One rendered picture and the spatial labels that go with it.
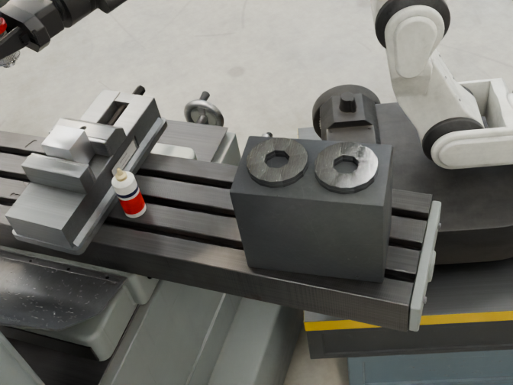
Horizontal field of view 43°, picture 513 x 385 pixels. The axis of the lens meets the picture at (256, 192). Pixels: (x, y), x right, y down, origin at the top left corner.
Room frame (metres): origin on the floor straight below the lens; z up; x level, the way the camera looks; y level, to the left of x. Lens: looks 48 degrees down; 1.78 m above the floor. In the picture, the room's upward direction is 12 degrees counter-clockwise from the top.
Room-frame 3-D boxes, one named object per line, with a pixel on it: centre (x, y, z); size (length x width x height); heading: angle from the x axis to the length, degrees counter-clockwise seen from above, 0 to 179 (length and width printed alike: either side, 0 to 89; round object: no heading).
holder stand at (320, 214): (0.65, -0.09, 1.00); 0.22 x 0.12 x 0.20; 68
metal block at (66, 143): (0.90, 0.31, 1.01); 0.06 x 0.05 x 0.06; 60
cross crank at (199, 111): (1.36, 0.12, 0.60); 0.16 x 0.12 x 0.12; 153
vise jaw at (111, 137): (0.95, 0.28, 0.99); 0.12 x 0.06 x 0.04; 60
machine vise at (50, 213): (0.92, 0.30, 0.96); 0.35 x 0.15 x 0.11; 150
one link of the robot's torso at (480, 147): (1.08, -0.52, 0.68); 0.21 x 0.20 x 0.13; 80
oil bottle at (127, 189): (0.82, 0.22, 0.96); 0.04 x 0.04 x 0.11
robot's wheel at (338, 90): (1.39, -0.30, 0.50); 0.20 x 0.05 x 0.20; 80
